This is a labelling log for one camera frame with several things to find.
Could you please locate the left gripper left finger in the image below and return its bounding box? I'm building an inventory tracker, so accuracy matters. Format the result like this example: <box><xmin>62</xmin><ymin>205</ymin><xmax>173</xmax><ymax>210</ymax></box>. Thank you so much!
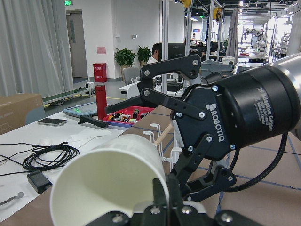
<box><xmin>152</xmin><ymin>178</ymin><xmax>169</xmax><ymax>212</ymax></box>

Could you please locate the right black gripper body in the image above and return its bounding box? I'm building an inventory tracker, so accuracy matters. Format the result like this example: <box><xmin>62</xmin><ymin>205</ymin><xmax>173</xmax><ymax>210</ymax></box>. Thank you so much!
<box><xmin>173</xmin><ymin>65</ymin><xmax>300</xmax><ymax>160</ymax></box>

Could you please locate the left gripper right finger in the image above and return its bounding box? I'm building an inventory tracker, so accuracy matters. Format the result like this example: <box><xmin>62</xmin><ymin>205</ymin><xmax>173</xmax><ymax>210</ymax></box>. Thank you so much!
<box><xmin>166</xmin><ymin>174</ymin><xmax>184</xmax><ymax>212</ymax></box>

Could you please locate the red fire extinguisher cabinet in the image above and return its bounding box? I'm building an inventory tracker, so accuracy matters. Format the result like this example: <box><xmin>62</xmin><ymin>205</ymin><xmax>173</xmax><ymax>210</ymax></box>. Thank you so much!
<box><xmin>93</xmin><ymin>63</ymin><xmax>107</xmax><ymax>82</ymax></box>

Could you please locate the black corrugated cable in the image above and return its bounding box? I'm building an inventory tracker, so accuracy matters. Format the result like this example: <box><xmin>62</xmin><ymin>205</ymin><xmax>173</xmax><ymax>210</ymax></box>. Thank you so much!
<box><xmin>218</xmin><ymin>131</ymin><xmax>289</xmax><ymax>194</ymax></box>

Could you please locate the black smartphone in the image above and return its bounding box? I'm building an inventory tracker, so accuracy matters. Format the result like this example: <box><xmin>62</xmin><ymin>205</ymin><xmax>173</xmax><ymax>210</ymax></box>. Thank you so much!
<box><xmin>37</xmin><ymin>118</ymin><xmax>67</xmax><ymax>126</ymax></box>

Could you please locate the cardboard box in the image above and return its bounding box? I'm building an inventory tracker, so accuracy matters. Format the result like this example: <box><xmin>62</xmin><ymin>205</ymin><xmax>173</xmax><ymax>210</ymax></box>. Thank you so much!
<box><xmin>0</xmin><ymin>93</ymin><xmax>45</xmax><ymax>134</ymax></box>

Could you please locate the black power adapter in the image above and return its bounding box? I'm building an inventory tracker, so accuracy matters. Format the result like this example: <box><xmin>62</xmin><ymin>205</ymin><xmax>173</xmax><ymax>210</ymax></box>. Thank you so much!
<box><xmin>27</xmin><ymin>171</ymin><xmax>52</xmax><ymax>194</ymax></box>

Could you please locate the white wire cup rack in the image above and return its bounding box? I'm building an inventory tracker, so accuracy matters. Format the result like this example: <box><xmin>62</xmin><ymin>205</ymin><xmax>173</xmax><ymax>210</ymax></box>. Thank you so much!
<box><xmin>143</xmin><ymin>123</ymin><xmax>182</xmax><ymax>170</ymax></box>

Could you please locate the green potted plant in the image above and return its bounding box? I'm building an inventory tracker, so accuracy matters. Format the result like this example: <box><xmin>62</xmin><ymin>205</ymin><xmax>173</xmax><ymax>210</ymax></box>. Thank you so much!
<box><xmin>114</xmin><ymin>48</ymin><xmax>136</xmax><ymax>68</ymax></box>

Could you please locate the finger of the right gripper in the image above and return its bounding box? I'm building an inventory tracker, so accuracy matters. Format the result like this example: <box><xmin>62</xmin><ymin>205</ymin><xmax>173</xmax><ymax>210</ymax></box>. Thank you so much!
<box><xmin>170</xmin><ymin>133</ymin><xmax>237</xmax><ymax>202</ymax></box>
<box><xmin>136</xmin><ymin>55</ymin><xmax>206</xmax><ymax>120</ymax></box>

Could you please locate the red parts bin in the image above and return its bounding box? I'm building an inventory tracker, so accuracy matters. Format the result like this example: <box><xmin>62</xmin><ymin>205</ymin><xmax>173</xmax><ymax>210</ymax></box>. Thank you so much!
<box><xmin>103</xmin><ymin>106</ymin><xmax>154</xmax><ymax>128</ymax></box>

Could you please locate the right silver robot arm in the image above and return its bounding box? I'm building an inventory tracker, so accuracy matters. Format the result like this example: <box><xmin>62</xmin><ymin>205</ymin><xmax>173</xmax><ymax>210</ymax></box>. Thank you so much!
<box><xmin>138</xmin><ymin>54</ymin><xmax>301</xmax><ymax>202</ymax></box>

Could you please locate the coiled black cable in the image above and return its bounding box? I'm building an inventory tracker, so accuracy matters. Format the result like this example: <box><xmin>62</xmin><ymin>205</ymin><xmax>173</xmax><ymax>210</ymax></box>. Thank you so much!
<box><xmin>0</xmin><ymin>141</ymin><xmax>80</xmax><ymax>176</ymax></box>

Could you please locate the teach pendant tablet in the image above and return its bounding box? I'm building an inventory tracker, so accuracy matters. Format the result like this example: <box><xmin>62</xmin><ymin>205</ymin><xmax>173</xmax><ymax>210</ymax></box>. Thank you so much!
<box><xmin>63</xmin><ymin>101</ymin><xmax>97</xmax><ymax>118</ymax></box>

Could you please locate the red thermos bottle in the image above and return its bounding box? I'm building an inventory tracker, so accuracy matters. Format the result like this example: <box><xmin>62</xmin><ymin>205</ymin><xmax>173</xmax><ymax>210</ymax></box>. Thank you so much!
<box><xmin>95</xmin><ymin>85</ymin><xmax>107</xmax><ymax>120</ymax></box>

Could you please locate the white ikea cup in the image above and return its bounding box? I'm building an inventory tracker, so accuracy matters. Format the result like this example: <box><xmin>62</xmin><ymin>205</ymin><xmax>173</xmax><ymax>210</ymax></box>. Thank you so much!
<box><xmin>50</xmin><ymin>134</ymin><xmax>169</xmax><ymax>226</ymax></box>

